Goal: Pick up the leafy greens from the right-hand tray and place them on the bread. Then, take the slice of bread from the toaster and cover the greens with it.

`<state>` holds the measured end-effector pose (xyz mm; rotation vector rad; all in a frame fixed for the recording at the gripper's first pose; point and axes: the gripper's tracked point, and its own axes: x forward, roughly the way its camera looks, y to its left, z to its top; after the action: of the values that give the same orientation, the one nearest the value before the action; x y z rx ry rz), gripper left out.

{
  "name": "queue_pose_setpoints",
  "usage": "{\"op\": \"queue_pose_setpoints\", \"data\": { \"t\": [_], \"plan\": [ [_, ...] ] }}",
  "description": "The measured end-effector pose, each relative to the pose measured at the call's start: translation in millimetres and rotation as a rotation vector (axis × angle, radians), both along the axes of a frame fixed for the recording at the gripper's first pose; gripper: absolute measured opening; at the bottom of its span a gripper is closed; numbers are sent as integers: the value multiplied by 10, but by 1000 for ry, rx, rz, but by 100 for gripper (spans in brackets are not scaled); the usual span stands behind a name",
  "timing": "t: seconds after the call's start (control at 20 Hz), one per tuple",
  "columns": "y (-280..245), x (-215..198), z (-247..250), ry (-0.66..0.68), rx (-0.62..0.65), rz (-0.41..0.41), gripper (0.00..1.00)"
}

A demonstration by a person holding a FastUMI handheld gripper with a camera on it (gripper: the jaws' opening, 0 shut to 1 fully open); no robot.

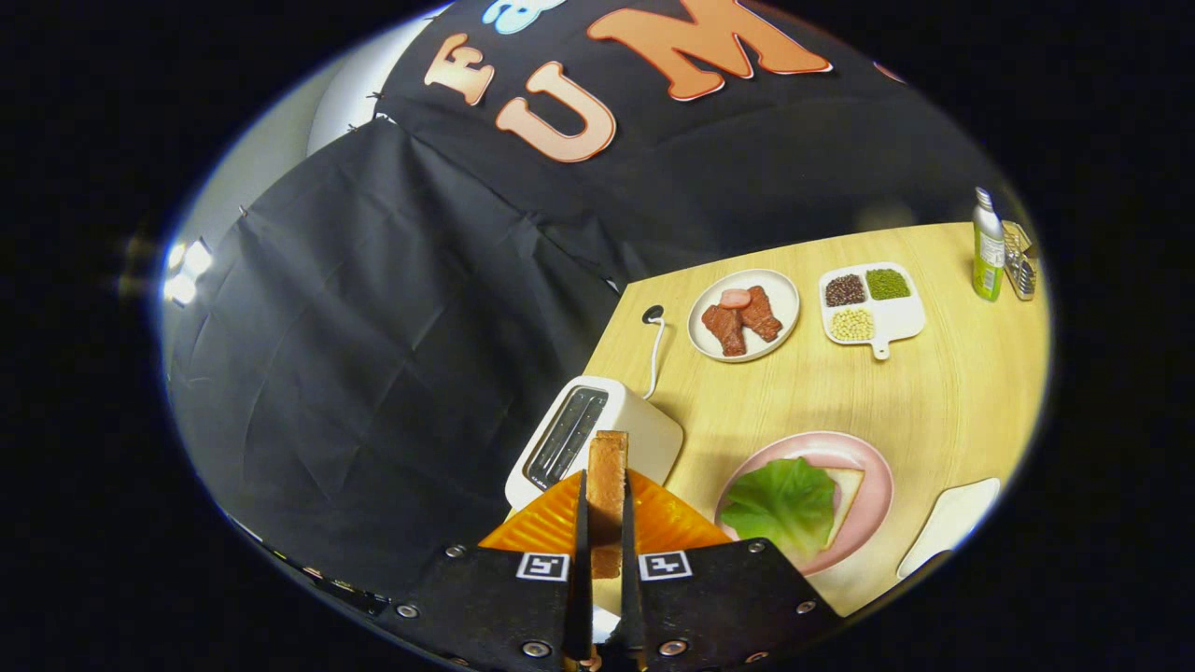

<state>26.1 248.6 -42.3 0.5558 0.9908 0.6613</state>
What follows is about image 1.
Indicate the white rounded square plate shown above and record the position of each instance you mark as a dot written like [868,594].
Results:
[952,523]

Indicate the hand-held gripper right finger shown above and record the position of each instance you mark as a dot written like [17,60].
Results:
[633,607]

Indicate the grey round plate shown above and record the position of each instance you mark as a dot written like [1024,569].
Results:
[780,299]

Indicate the green lettuce leaf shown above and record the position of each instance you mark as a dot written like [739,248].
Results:
[780,504]

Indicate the ceiling light strip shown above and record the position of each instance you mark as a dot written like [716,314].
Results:
[187,271]

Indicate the pink round plate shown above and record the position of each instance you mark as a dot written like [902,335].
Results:
[873,495]

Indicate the green label bottle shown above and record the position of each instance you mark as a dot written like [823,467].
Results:
[988,252]

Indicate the black backdrop cloth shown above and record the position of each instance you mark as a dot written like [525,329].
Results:
[373,327]

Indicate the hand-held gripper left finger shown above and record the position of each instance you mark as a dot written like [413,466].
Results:
[579,597]

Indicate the pile of green beans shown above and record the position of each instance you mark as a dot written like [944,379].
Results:
[887,284]

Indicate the white divided dish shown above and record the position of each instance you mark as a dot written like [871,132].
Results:
[898,317]

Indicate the pile of yellow soybeans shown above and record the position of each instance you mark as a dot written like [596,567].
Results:
[851,325]

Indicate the white toaster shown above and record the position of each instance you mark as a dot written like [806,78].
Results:
[644,434]

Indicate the pink sausage slice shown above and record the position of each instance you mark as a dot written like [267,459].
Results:
[735,299]

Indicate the red meat piece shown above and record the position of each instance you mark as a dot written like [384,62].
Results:
[725,328]
[762,315]

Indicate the pile of dark beans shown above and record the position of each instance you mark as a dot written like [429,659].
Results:
[845,290]

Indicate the white sandwich bread slice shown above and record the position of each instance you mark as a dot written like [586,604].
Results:
[848,499]

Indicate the toasted brown bread slice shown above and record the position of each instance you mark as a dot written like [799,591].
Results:
[607,485]

